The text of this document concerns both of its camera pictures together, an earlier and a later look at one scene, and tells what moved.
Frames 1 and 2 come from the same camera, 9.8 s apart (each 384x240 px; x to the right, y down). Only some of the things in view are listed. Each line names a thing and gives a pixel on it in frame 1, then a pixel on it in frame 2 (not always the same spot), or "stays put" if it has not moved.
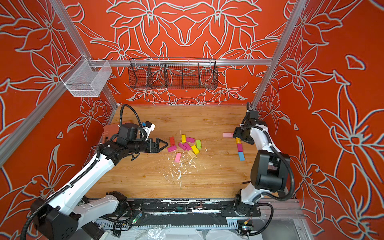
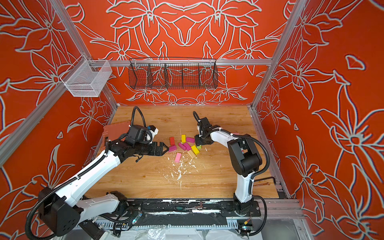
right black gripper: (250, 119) → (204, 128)
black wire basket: (173, 73) stays put
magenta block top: (188, 139) stays put
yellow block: (195, 149) stays put
